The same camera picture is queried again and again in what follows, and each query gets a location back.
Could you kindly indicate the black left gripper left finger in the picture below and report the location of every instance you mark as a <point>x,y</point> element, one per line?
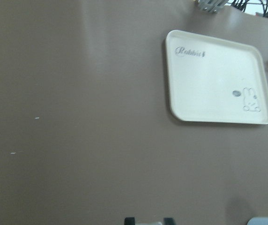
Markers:
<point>129,221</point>

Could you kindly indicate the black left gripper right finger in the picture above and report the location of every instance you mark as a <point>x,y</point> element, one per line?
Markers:
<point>169,221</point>

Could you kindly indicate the light blue plastic cup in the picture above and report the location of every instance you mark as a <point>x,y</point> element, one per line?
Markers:
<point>258,221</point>

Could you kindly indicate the cream rabbit tray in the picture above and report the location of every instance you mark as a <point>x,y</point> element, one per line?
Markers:
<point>215,80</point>

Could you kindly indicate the aluminium frame post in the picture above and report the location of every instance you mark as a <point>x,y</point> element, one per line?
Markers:
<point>211,6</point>

